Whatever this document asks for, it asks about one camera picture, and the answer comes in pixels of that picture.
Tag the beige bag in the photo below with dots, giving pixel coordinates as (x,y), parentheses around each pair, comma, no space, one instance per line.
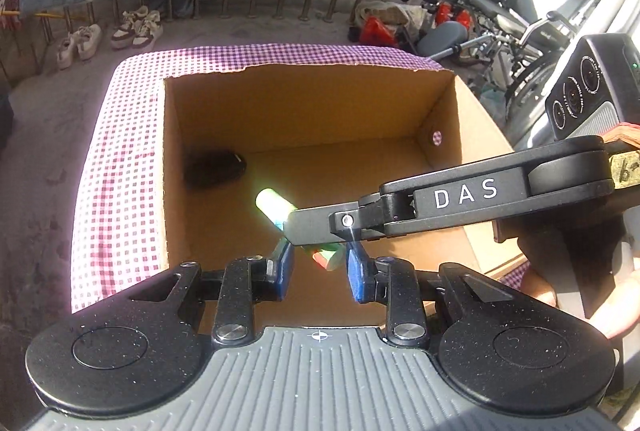
(390,11)

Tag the yellow stick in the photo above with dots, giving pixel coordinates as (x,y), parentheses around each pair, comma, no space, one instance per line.
(50,15)

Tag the red plastic item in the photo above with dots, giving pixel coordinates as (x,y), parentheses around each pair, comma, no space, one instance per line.
(452,16)

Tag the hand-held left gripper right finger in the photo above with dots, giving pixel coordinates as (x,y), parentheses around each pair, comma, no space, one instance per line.
(357,276)

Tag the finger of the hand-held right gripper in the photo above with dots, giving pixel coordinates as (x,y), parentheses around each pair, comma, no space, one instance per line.
(315,226)

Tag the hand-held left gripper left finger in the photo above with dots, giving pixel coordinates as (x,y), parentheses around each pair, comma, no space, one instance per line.
(284,271)

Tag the green plastic tube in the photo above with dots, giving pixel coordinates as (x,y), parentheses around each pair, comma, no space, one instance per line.
(270,206)

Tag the brown and white sneaker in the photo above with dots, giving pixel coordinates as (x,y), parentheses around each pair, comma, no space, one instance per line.
(147,33)
(122,36)

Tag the cardboard box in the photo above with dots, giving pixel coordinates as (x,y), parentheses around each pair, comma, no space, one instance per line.
(320,111)

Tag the person's right hand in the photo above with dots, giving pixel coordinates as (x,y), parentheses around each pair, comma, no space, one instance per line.
(627,311)

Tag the black round object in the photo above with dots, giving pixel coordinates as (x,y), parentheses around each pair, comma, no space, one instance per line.
(215,168)

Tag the grey oval leg pad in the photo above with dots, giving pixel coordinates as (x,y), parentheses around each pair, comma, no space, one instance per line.
(442,38)

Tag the purple checked cloth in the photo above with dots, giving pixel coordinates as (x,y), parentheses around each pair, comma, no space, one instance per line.
(130,161)

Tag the red plastic bag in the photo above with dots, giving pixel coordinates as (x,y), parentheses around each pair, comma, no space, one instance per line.
(377,32)

